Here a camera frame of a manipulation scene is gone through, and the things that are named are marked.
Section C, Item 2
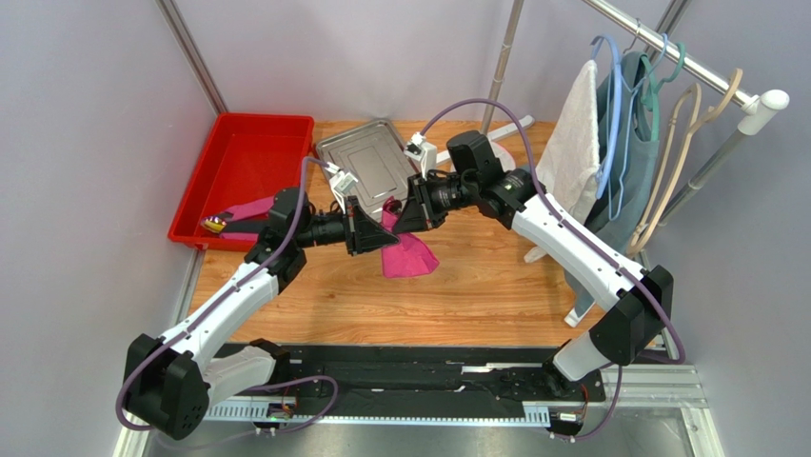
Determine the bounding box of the white towel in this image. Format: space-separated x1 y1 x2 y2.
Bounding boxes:
524 59 602 265

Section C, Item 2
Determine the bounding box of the green clothes hanger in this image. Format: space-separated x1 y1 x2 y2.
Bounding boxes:
641 42 685 142

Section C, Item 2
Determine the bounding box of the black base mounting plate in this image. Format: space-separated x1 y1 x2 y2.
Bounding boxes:
251 345 611 420

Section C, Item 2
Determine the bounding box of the white round mesh container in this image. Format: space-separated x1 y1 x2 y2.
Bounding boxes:
490 142 516 172

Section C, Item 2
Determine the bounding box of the purple cable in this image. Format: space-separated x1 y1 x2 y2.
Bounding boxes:
418 98 686 442
113 155 340 436

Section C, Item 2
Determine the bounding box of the beige clothes hanger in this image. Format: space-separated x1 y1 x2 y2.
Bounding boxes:
626 83 702 257
633 68 743 255

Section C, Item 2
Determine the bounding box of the stainless steel tray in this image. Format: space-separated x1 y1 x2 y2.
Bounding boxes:
315 119 419 219

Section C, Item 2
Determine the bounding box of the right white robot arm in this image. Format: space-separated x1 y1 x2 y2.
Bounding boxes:
393 130 674 386

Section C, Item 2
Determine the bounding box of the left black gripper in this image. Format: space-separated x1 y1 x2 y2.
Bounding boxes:
295 196 399 257

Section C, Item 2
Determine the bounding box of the blue clothes hanger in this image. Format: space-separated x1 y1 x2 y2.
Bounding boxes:
591 34 658 201

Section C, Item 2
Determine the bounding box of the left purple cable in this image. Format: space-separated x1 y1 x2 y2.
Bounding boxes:
113 155 340 436

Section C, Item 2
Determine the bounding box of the white clothes rack stand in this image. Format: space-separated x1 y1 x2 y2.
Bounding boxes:
425 0 791 328

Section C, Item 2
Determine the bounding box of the teal hanging garment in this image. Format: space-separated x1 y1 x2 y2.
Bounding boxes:
560 51 662 311

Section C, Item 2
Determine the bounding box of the aluminium rail frame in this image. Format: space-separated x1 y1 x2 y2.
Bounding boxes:
112 253 726 457

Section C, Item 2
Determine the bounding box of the magenta paper napkin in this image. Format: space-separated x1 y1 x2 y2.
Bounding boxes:
381 233 440 279

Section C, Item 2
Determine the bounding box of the red plastic bin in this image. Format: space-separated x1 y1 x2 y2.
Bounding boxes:
168 113 314 252

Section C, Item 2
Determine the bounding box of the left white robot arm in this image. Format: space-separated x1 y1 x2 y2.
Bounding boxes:
115 188 399 440

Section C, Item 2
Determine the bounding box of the pink and black tool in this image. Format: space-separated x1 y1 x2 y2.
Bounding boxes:
200 195 274 243

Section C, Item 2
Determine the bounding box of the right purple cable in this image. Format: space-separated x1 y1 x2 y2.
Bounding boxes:
418 98 686 442

